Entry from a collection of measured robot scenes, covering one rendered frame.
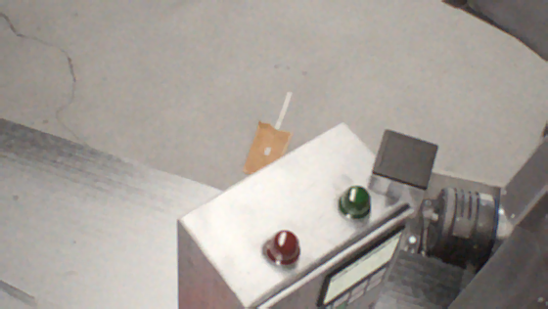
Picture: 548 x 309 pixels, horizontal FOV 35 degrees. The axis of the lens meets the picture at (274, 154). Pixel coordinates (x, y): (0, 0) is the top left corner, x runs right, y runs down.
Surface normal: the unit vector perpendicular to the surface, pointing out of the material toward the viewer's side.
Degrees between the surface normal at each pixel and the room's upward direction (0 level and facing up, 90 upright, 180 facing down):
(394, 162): 0
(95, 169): 0
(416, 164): 0
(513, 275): 74
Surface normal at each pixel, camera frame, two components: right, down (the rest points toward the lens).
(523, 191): -0.89, -0.39
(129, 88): 0.09, -0.56
